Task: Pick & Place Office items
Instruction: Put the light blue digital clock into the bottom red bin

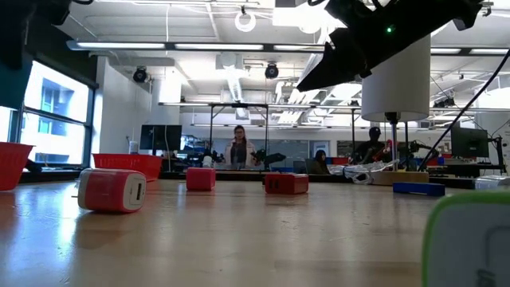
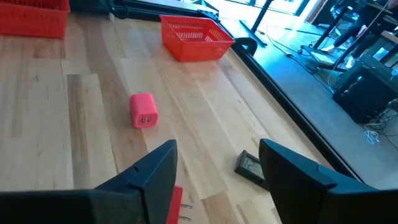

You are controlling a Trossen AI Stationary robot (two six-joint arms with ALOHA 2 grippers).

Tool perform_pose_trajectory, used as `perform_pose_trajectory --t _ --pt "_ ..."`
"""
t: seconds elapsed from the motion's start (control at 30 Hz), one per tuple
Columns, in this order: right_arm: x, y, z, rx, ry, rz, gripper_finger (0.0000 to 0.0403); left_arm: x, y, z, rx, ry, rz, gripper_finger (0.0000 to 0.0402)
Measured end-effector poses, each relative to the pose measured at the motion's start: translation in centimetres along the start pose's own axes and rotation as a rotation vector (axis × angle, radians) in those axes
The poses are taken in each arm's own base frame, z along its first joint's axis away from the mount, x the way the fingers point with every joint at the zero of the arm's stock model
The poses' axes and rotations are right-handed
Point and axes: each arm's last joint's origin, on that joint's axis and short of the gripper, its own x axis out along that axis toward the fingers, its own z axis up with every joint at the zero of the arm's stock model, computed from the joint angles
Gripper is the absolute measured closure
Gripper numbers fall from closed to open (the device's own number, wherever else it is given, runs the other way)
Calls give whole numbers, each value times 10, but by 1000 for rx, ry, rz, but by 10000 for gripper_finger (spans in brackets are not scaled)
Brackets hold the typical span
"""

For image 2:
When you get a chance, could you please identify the coiled white cable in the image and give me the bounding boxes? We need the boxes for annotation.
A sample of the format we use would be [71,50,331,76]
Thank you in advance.
[363,129,381,146]

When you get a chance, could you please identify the black table clamp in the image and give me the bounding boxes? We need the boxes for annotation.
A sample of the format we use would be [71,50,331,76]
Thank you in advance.
[233,37,259,57]

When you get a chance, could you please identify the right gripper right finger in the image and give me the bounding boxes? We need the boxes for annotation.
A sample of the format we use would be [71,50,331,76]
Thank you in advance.
[259,138,398,224]

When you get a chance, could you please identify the black desk leg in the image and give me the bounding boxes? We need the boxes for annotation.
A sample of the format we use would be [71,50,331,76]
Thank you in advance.
[239,0,276,47]

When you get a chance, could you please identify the black digital clock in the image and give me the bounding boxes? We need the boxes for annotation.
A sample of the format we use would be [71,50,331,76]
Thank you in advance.
[234,149,270,191]

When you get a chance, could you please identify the pink USB wall charger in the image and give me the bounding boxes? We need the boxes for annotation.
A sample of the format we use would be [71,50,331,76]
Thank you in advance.
[129,92,160,129]

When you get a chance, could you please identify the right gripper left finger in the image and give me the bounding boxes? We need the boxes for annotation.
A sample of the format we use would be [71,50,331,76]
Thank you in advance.
[0,139,178,224]

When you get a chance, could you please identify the black computer case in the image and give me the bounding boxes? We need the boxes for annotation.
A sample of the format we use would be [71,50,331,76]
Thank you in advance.
[332,58,398,125]

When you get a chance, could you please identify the red plastic mesh basket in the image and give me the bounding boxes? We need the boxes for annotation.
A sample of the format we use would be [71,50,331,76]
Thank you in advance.
[0,0,72,39]
[159,14,236,63]

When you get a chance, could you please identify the person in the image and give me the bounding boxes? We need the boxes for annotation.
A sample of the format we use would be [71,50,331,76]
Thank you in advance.
[322,0,398,54]

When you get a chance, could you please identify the red USB wall charger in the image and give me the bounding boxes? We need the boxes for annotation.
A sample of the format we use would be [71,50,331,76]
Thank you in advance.
[166,185,193,224]

